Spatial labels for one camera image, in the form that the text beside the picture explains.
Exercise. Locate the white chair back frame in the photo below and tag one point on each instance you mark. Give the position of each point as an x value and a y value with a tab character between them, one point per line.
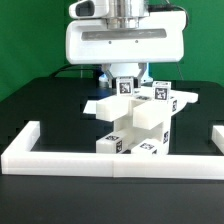
145	112

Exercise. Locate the white part at right edge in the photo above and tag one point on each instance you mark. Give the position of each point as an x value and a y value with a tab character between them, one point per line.
218	136

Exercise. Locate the white tagged cube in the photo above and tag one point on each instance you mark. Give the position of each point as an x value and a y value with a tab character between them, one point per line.
161	90
125	85

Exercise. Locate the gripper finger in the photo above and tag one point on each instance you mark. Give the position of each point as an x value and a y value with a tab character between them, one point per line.
140	69
106	69

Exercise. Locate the white U-shaped boundary frame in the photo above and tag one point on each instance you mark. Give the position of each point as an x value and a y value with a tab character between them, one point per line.
19	158

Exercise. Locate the white marker sheet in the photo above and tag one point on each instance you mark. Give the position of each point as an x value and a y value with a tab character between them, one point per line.
90	107

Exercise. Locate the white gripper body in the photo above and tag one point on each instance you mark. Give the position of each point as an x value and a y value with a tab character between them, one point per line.
123	31

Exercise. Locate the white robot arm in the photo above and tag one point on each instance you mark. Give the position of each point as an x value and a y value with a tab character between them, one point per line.
124	36

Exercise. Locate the white chair seat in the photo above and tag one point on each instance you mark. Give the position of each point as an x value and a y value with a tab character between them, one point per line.
135	135

